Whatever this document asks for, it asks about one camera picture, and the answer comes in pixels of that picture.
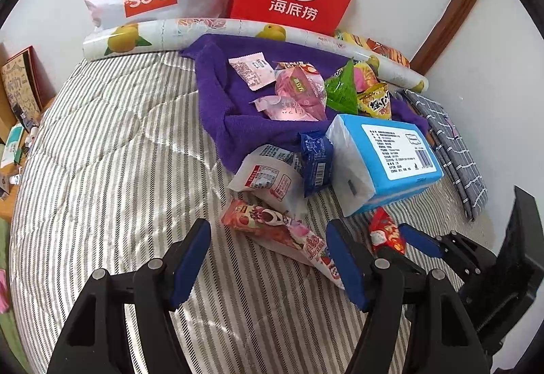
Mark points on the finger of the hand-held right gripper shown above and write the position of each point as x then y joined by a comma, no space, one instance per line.
418,240
408,261

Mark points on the purple towel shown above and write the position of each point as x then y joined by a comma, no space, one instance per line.
221,102

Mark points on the dark blue snack packet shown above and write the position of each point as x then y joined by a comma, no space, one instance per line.
316,161

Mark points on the yellow chip bag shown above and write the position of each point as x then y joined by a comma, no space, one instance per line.
346,37

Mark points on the red chip bag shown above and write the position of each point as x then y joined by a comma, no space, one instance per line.
386,51

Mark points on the clear pink snack packet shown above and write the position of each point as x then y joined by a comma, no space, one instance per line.
284,108
299,83

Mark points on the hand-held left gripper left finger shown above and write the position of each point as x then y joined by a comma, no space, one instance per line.
191,259

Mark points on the grey checked cloth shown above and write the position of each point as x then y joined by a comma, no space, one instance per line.
454,157

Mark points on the pink and white snack packet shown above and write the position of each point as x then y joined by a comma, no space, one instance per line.
250,70

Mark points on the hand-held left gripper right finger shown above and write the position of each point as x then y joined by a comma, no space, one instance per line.
346,263

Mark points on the brown printed box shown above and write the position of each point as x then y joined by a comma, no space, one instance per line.
19,81

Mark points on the pink and yellow snack packet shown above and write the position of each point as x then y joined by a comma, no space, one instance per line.
364,74

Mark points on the white and green box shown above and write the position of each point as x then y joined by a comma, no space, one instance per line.
12,142

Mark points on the white red print snack packet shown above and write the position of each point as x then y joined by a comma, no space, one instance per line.
263,178

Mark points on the long strawberry print snack packet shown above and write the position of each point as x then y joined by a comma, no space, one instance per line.
272,225

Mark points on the yellow and black snack packet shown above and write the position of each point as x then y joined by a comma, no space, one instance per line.
376,102

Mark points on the blue tissue pack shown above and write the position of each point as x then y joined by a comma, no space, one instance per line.
382,153

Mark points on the green snack packet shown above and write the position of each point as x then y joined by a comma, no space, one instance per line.
342,93

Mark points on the rolled fruit print tablecloth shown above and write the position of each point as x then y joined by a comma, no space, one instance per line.
204,28

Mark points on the wooden bedside desk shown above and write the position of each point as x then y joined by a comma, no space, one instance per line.
8,210

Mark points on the small red snack packet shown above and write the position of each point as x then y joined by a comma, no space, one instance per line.
384,231

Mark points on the wooden door frame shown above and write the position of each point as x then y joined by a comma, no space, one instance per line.
459,4

